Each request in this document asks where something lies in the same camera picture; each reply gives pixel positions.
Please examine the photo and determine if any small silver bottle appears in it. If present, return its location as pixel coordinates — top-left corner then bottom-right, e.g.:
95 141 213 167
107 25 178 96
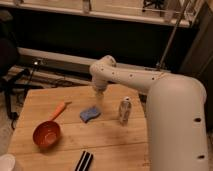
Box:
119 97 132 126

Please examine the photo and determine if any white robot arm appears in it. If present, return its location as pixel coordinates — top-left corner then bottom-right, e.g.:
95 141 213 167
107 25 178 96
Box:
89 55 210 171

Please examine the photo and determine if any orange measuring cup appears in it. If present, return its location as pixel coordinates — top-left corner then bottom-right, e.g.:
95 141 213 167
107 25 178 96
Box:
32 102 69 149

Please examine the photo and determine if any black striped object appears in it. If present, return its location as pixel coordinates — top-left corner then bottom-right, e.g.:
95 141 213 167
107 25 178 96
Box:
75 151 93 171

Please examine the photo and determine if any black office chair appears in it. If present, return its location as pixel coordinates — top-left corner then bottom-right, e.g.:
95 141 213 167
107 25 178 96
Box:
0 10 41 129

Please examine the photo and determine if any metal pole stand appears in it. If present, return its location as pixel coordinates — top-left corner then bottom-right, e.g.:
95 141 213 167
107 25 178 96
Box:
156 0 190 70

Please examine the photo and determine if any white cup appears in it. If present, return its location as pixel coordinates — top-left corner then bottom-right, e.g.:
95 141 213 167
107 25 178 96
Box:
0 154 15 171

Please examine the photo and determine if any white baseboard rail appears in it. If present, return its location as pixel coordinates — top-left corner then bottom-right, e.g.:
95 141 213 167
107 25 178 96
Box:
19 48 168 82

